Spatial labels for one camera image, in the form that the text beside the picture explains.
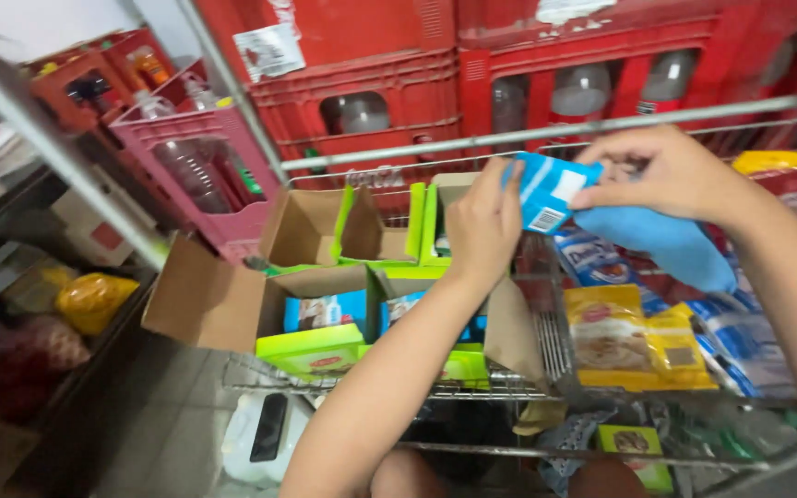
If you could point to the person's leg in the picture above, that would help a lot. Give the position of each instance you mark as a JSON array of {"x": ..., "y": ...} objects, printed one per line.
[
  {"x": 606, "y": 481},
  {"x": 402, "y": 477}
]

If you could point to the person's left fingers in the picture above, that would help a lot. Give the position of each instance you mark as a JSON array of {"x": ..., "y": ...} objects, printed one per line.
[{"x": 499, "y": 183}]

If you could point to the pink bottle crate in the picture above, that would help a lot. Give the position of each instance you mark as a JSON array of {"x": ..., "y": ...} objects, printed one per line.
[{"x": 232, "y": 207}]

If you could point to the empty cardboard box green flaps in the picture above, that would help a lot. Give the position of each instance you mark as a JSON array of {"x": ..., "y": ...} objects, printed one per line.
[{"x": 315, "y": 228}]

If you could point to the blue white printed packet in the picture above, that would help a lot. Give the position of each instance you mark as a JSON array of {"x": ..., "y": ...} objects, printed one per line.
[{"x": 592, "y": 263}]

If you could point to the blue packet with picture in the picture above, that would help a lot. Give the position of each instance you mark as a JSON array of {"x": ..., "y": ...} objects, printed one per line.
[{"x": 322, "y": 311}]

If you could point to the wide red bottle crate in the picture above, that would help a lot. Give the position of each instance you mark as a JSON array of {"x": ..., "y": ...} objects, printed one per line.
[{"x": 613, "y": 34}]

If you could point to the person's right hand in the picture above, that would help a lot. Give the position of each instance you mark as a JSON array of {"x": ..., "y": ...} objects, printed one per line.
[{"x": 668, "y": 176}]

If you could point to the white plastic jug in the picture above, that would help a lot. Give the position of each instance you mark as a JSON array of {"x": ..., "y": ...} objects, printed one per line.
[{"x": 239, "y": 442}]

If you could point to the white box with red label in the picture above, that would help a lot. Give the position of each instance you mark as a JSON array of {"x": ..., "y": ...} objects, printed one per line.
[{"x": 101, "y": 228}]

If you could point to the large yellow food packet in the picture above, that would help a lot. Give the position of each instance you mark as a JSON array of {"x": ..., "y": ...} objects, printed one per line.
[{"x": 609, "y": 339}]

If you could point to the clear plastic bottle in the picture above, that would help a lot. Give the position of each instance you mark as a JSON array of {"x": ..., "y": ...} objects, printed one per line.
[{"x": 187, "y": 173}]

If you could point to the narrow green cardboard box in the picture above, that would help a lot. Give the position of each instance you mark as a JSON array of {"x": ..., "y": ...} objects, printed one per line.
[{"x": 433, "y": 228}]

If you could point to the plain light blue packet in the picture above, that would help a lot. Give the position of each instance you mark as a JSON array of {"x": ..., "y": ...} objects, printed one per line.
[{"x": 675, "y": 249}]

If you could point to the blue white snack packet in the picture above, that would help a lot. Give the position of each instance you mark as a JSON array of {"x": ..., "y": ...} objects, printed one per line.
[{"x": 544, "y": 193}]

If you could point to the small red crate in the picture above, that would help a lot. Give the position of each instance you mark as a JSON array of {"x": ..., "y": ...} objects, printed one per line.
[{"x": 94, "y": 76}]

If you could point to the person's left hand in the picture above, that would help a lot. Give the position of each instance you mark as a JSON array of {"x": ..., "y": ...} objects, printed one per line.
[{"x": 478, "y": 228}]

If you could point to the green flap box with packets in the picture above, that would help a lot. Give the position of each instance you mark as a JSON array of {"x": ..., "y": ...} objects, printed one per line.
[{"x": 468, "y": 359}]

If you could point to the person's right leg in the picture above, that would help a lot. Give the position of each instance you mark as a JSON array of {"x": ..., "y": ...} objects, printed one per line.
[{"x": 606, "y": 481}]

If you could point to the red crate with torn sticker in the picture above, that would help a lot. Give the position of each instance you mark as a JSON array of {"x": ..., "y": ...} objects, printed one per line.
[{"x": 357, "y": 62}]

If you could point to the heap of blue white packets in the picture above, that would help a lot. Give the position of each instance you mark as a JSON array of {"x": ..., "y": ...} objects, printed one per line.
[{"x": 744, "y": 346}]

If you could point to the black phone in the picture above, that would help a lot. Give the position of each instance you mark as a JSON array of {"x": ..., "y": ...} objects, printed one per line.
[{"x": 268, "y": 429}]

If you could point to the yellow packet with red edge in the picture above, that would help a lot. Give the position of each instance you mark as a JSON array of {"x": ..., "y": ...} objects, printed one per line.
[{"x": 775, "y": 161}]

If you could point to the orange drink bottle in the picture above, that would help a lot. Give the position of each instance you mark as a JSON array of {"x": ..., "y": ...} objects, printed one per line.
[{"x": 149, "y": 66}]

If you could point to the small green box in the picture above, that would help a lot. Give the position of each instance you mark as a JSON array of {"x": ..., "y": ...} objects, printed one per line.
[{"x": 637, "y": 449}]

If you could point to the patterned grey cloth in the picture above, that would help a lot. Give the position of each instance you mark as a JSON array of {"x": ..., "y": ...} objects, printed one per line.
[{"x": 568, "y": 442}]

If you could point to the grey capped bottle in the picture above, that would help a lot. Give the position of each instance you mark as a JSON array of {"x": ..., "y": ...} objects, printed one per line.
[
  {"x": 580, "y": 90},
  {"x": 668, "y": 79},
  {"x": 509, "y": 104},
  {"x": 357, "y": 114}
]

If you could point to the large brown cardboard box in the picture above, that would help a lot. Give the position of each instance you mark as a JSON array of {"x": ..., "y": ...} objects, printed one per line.
[{"x": 212, "y": 297}]

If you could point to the small yellow food packet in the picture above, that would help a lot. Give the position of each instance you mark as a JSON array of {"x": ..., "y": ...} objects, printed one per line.
[{"x": 679, "y": 353}]

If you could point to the yellow plastic bag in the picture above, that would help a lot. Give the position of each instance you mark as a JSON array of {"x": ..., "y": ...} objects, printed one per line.
[{"x": 94, "y": 301}]

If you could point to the person's left leg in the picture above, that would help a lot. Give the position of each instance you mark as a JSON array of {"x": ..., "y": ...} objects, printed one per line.
[{"x": 402, "y": 477}]

